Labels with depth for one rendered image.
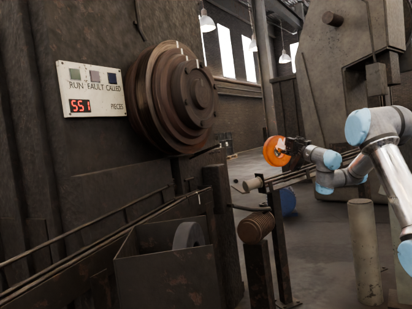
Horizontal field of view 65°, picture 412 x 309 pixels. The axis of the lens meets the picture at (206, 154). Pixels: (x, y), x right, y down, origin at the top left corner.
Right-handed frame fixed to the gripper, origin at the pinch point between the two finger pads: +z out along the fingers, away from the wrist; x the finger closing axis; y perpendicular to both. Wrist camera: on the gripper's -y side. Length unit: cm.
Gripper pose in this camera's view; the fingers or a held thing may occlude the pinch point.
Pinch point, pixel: (277, 147)
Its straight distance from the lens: 165.3
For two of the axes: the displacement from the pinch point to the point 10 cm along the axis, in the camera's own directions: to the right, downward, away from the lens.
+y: 0.1, -9.6, -2.7
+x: -8.7, 1.3, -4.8
